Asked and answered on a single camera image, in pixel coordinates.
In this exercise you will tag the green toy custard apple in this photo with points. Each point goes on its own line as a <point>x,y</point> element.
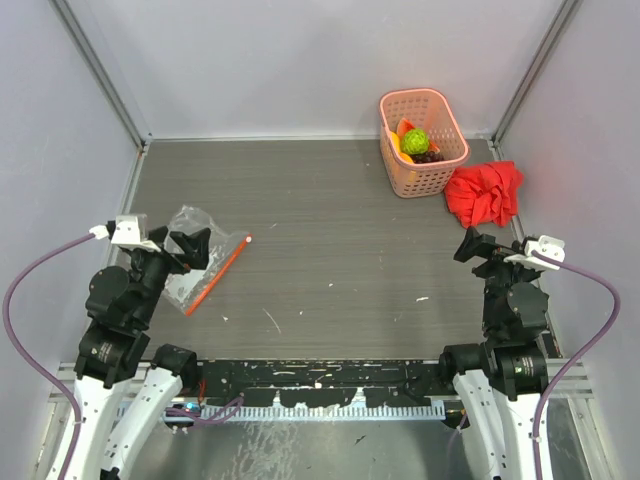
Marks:
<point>415,141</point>

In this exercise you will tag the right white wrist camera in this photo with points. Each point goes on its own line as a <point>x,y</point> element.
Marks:
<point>540,254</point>

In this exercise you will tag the orange toy fruit slice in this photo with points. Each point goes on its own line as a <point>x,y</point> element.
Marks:
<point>397,148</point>

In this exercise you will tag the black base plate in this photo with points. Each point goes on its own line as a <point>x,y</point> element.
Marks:
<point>315,384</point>

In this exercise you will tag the pink plastic basket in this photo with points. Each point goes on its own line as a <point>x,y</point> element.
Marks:
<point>430,111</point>

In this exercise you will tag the clear orange zip top bag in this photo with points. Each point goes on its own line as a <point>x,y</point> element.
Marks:
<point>187,291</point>

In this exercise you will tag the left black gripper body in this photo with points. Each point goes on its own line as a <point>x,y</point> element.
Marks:
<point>152,268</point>

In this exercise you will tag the toy watermelon slice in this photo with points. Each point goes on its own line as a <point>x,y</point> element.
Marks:
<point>405,125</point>

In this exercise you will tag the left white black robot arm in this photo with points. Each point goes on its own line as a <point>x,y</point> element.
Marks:
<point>98,441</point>

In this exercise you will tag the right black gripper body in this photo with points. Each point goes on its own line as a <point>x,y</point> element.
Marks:
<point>498,273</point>

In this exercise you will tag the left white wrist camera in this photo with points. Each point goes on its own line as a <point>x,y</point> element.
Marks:
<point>127,232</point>

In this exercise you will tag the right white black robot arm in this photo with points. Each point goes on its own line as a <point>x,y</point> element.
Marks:
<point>500,380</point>

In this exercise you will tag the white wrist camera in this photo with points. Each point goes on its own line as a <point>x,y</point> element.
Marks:
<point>127,232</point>
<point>540,254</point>

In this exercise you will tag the purple toy grape bunch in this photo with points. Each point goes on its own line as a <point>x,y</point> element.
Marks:
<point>427,157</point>

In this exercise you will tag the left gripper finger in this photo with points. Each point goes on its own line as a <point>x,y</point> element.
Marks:
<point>156,238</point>
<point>194,248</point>

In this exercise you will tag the red crumpled cloth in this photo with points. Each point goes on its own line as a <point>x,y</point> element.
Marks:
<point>485,193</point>

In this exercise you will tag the grey slotted cable duct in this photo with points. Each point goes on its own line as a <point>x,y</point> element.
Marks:
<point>356,411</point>

